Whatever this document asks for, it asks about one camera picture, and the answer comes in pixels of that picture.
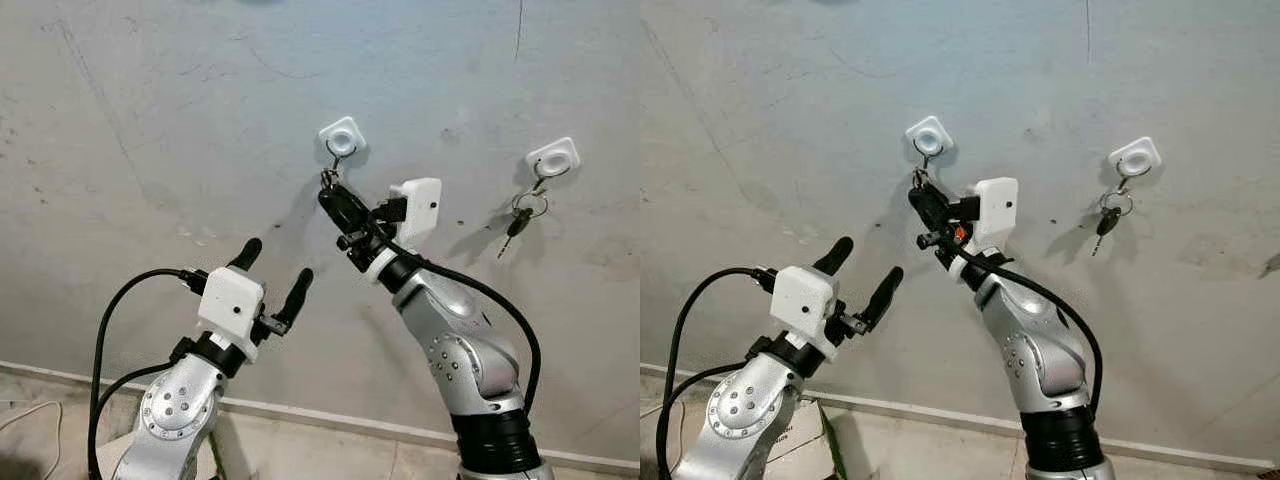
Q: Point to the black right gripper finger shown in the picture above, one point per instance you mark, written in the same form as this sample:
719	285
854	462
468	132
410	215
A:
930	208
345	210

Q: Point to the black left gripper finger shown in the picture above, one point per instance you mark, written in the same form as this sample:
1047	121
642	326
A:
299	295
247	253
837	253
889	293

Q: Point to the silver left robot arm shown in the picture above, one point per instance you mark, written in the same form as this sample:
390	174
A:
745	400
180	400

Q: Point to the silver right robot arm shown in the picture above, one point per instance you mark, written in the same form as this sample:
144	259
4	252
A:
465	355
1045	360

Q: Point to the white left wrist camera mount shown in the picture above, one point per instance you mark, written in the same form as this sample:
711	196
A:
232	310
805	308

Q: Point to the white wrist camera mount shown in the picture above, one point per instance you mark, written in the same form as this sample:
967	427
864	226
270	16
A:
805	308
232	310
997	208
420	208

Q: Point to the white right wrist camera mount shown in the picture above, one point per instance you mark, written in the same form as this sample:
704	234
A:
997	208
420	208

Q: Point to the white square wall hook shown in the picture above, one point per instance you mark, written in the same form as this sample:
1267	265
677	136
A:
342	137
553	158
930	136
1135	158

